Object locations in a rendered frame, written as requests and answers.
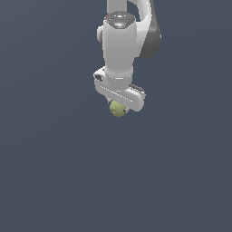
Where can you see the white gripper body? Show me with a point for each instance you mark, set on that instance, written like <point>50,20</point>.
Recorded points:
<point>120,92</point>

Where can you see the small olive green ball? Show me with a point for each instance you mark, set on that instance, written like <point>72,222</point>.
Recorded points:
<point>117,108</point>

